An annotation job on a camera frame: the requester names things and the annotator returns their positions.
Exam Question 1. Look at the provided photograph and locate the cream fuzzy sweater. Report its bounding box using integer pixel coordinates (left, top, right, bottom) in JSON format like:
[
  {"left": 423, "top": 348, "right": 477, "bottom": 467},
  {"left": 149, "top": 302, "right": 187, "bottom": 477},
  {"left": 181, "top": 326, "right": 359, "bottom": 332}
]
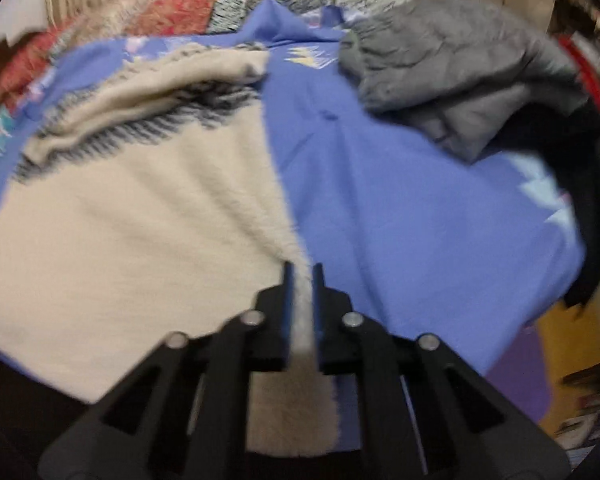
[{"left": 0, "top": 43, "right": 339, "bottom": 457}]

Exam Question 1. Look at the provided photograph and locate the red striped cloth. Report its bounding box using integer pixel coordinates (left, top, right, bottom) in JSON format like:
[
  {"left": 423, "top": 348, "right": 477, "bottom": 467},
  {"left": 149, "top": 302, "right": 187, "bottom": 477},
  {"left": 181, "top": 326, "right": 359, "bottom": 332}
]
[{"left": 553, "top": 33, "right": 600, "bottom": 121}]

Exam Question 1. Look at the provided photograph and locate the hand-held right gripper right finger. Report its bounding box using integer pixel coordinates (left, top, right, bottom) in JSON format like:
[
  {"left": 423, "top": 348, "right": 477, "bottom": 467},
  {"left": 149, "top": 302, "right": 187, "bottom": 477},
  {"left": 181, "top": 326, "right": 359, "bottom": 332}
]
[{"left": 312, "top": 263, "right": 572, "bottom": 480}]

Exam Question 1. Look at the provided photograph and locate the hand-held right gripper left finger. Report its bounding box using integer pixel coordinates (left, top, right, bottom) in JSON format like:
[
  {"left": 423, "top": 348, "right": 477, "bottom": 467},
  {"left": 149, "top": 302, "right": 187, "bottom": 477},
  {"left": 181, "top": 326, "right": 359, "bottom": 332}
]
[{"left": 39, "top": 261, "right": 297, "bottom": 480}]

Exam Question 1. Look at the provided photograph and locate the patchwork quilt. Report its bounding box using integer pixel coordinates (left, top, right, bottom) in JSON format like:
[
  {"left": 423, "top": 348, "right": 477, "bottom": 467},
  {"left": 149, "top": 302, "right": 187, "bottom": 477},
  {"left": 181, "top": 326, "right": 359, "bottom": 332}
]
[{"left": 0, "top": 0, "right": 396, "bottom": 179}]

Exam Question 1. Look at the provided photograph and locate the black cloth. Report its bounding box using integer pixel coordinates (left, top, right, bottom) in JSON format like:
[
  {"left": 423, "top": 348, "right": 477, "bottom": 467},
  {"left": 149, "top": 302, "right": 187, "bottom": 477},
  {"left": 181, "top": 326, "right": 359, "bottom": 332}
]
[{"left": 511, "top": 91, "right": 600, "bottom": 309}]

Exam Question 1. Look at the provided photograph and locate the grey fuzzy garment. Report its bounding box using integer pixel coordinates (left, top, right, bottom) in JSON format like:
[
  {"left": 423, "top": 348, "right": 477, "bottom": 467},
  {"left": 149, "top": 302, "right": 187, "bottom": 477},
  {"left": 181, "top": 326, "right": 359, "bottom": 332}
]
[{"left": 339, "top": 0, "right": 589, "bottom": 163}]

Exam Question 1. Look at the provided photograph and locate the blue printed bed sheet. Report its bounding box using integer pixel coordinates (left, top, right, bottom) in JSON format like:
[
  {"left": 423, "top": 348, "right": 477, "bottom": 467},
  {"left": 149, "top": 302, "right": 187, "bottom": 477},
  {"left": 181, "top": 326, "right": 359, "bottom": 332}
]
[{"left": 0, "top": 0, "right": 588, "bottom": 451}]

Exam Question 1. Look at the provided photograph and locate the purple cloth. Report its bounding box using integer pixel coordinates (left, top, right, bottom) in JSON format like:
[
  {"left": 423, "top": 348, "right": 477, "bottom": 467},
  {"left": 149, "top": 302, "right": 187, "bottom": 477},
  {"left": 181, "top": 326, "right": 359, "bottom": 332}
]
[{"left": 485, "top": 329, "right": 552, "bottom": 423}]

